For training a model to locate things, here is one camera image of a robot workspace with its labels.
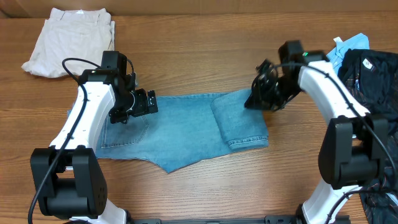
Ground blue denim jeans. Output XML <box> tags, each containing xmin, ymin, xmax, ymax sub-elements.
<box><xmin>67</xmin><ymin>88</ymin><xmax>269</xmax><ymax>174</ymax></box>

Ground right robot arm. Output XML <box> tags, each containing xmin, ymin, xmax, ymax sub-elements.
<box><xmin>244</xmin><ymin>40</ymin><xmax>390</xmax><ymax>223</ymax></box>

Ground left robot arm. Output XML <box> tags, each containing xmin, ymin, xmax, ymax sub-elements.
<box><xmin>27</xmin><ymin>51</ymin><xmax>158</xmax><ymax>223</ymax></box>

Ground folded beige trousers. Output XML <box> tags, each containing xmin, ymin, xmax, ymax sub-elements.
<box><xmin>22</xmin><ymin>8</ymin><xmax>115</xmax><ymax>78</ymax></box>

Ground light blue shirt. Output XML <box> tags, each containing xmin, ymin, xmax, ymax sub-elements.
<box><xmin>326</xmin><ymin>33</ymin><xmax>369</xmax><ymax>73</ymax></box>

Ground black printed garment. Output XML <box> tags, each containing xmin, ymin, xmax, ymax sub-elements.
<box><xmin>338</xmin><ymin>49</ymin><xmax>397</xmax><ymax>224</ymax></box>

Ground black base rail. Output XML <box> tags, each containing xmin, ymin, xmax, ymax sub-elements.
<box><xmin>133</xmin><ymin>215</ymin><xmax>304</xmax><ymax>224</ymax></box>

